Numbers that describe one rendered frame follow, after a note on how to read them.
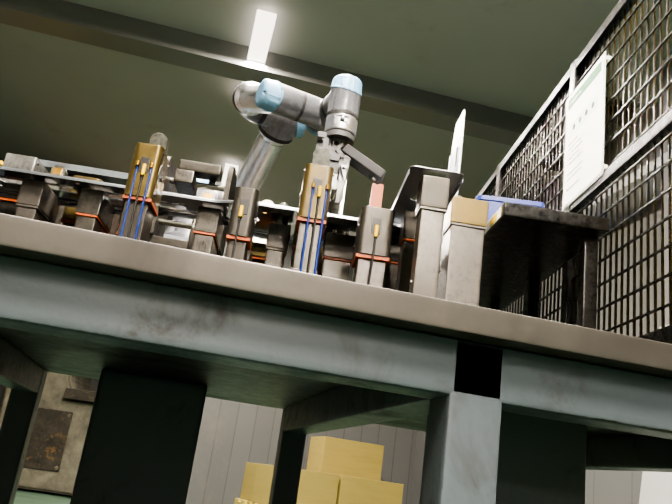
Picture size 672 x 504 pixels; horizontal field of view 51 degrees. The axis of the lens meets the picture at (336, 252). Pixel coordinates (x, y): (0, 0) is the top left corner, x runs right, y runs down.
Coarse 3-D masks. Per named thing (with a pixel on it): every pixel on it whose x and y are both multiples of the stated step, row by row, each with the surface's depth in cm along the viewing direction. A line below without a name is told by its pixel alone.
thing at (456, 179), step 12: (420, 168) 127; (432, 168) 126; (408, 180) 133; (420, 180) 132; (456, 180) 130; (408, 192) 138; (456, 192) 132; (396, 204) 144; (408, 204) 144; (396, 216) 151
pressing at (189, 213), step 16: (0, 176) 160; (16, 176) 159; (32, 176) 158; (48, 176) 156; (64, 176) 153; (0, 192) 171; (16, 192) 171; (64, 192) 165; (80, 192) 163; (112, 192) 161; (160, 208) 168; (176, 208) 165; (192, 208) 163; (224, 208) 161; (272, 208) 156; (288, 208) 153; (224, 224) 168; (256, 224) 168; (288, 224) 165; (336, 224) 161; (352, 224) 159; (400, 224) 154
